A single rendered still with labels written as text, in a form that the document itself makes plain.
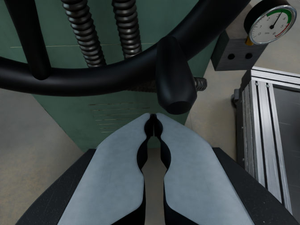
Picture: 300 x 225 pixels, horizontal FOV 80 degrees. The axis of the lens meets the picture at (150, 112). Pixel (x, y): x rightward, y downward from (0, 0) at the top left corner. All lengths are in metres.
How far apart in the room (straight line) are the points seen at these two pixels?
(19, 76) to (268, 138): 0.74
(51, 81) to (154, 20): 0.22
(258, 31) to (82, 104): 0.44
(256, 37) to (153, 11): 0.17
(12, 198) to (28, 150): 0.20
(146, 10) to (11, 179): 0.88
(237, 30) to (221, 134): 0.66
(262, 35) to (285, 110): 0.59
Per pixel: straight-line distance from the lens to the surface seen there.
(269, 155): 0.75
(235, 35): 0.38
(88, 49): 0.23
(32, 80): 0.19
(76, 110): 0.58
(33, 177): 0.97
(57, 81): 0.19
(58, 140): 0.98
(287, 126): 0.87
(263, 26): 0.34
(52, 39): 0.40
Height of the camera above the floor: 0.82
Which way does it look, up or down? 58 degrees down
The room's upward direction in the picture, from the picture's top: 2 degrees clockwise
